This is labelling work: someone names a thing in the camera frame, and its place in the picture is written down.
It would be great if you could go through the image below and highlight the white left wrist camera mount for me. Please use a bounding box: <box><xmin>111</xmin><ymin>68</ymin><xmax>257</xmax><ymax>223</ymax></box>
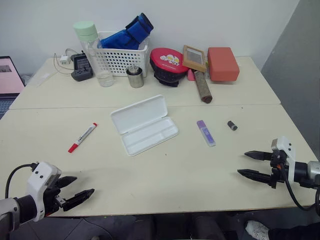
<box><xmin>26</xmin><ymin>161</ymin><xmax>63</xmax><ymax>222</ymax></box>

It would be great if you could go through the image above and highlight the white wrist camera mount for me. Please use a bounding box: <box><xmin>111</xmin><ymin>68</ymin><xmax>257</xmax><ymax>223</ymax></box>
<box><xmin>270</xmin><ymin>136</ymin><xmax>297</xmax><ymax>184</ymax></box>
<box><xmin>26</xmin><ymin>161</ymin><xmax>63</xmax><ymax>222</ymax></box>

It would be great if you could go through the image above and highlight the white perforated plastic basket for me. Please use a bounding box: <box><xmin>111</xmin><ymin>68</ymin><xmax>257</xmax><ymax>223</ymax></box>
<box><xmin>90</xmin><ymin>31</ymin><xmax>151</xmax><ymax>78</ymax></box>

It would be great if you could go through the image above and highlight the dark grey keypad device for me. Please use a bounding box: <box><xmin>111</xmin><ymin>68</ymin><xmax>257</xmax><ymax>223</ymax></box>
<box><xmin>70</xmin><ymin>52</ymin><xmax>95</xmax><ymax>82</ymax></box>

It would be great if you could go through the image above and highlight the small dark cylinder cap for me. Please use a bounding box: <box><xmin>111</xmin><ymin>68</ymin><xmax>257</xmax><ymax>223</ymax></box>
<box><xmin>226</xmin><ymin>120</ymin><xmax>239</xmax><ymax>132</ymax></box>

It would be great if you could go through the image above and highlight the orange rectangular box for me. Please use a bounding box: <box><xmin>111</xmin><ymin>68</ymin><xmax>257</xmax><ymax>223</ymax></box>
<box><xmin>207</xmin><ymin>46</ymin><xmax>241</xmax><ymax>83</ymax></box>

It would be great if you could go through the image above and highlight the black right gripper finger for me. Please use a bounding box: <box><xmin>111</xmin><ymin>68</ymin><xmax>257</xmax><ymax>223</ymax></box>
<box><xmin>237</xmin><ymin>168</ymin><xmax>273</xmax><ymax>186</ymax></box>
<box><xmin>244</xmin><ymin>150</ymin><xmax>274</xmax><ymax>162</ymax></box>

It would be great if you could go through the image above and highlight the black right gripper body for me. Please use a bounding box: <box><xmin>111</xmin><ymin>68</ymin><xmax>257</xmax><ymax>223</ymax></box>
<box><xmin>269</xmin><ymin>148</ymin><xmax>289</xmax><ymax>190</ymax></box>

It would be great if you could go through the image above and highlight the white open pencil case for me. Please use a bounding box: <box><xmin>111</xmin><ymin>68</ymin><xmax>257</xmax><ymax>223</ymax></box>
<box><xmin>110</xmin><ymin>94</ymin><xmax>180</xmax><ymax>157</ymax></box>

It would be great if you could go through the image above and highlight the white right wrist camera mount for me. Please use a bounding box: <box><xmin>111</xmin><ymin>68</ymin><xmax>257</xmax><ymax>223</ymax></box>
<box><xmin>270</xmin><ymin>136</ymin><xmax>297</xmax><ymax>184</ymax></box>

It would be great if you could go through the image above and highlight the blue fabric bag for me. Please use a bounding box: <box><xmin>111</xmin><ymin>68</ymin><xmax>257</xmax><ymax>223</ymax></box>
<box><xmin>99</xmin><ymin>12</ymin><xmax>155</xmax><ymax>51</ymax></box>

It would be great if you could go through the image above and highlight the black trouser leg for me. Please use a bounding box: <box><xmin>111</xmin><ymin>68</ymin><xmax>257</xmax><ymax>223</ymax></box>
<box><xmin>267</xmin><ymin>223</ymin><xmax>320</xmax><ymax>240</ymax></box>

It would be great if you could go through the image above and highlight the brown rough cylinder roll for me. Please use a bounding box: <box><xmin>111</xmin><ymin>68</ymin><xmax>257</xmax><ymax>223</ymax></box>
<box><xmin>193</xmin><ymin>70</ymin><xmax>214</xmax><ymax>104</ymax></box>

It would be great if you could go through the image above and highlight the purple glue stick tube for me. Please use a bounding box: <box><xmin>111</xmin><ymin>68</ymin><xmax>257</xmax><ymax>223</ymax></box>
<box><xmin>196</xmin><ymin>119</ymin><xmax>217</xmax><ymax>148</ymax></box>

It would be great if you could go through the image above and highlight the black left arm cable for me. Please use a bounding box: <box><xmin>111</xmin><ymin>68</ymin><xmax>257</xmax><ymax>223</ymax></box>
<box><xmin>4</xmin><ymin>162</ymin><xmax>39</xmax><ymax>200</ymax></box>

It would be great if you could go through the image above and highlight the laptop with pink screen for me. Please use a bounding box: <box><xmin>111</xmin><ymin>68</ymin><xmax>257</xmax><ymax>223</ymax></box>
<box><xmin>0</xmin><ymin>55</ymin><xmax>26</xmax><ymax>121</ymax></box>

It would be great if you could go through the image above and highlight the clear bottle with green lid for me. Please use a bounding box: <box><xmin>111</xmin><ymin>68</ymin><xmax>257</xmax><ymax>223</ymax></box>
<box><xmin>72</xmin><ymin>20</ymin><xmax>116</xmax><ymax>88</ymax></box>

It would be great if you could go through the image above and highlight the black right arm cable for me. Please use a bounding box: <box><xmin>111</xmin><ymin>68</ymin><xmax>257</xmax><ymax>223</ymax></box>
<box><xmin>284</xmin><ymin>174</ymin><xmax>320</xmax><ymax>217</ymax></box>

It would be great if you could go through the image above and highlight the white sneaker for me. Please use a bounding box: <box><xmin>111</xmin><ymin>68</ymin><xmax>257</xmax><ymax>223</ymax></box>
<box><xmin>244</xmin><ymin>220</ymin><xmax>271</xmax><ymax>240</ymax></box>

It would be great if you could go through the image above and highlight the wooden picture frame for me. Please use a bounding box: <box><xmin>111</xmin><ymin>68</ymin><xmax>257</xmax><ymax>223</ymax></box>
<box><xmin>181</xmin><ymin>44</ymin><xmax>208</xmax><ymax>73</ymax></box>

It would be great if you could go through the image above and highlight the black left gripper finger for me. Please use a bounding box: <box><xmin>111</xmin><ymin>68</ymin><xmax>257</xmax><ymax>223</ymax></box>
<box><xmin>56</xmin><ymin>176</ymin><xmax>78</xmax><ymax>190</ymax></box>
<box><xmin>62</xmin><ymin>188</ymin><xmax>96</xmax><ymax>212</ymax></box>

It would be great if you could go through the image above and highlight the red and black cartoon bowl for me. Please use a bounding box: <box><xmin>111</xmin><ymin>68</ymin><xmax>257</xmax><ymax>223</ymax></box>
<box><xmin>149</xmin><ymin>47</ymin><xmax>190</xmax><ymax>88</ymax></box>

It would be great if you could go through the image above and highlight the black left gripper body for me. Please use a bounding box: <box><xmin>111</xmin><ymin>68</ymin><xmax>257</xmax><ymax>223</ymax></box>
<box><xmin>42</xmin><ymin>176</ymin><xmax>67</xmax><ymax>218</ymax></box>

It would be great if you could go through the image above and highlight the thin white charger cable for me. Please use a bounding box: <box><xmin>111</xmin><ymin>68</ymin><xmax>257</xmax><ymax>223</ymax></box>
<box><xmin>52</xmin><ymin>48</ymin><xmax>84</xmax><ymax>76</ymax></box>

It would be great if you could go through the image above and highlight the small pink cone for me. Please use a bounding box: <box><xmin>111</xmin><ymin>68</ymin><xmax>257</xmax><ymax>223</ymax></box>
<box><xmin>186</xmin><ymin>68</ymin><xmax>197</xmax><ymax>82</ymax></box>

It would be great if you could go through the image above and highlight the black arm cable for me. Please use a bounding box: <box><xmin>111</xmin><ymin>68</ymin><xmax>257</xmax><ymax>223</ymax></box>
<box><xmin>4</xmin><ymin>162</ymin><xmax>39</xmax><ymax>200</ymax></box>
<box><xmin>284</xmin><ymin>174</ymin><xmax>320</xmax><ymax>217</ymax></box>

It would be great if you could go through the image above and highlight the red and white marker pen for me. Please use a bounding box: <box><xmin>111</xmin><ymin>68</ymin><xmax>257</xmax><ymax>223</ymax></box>
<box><xmin>67</xmin><ymin>122</ymin><xmax>99</xmax><ymax>154</ymax></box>

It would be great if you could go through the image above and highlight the silver metal tin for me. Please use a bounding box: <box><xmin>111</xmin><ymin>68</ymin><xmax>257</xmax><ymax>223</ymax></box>
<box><xmin>125</xmin><ymin>65</ymin><xmax>145</xmax><ymax>89</ymax></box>

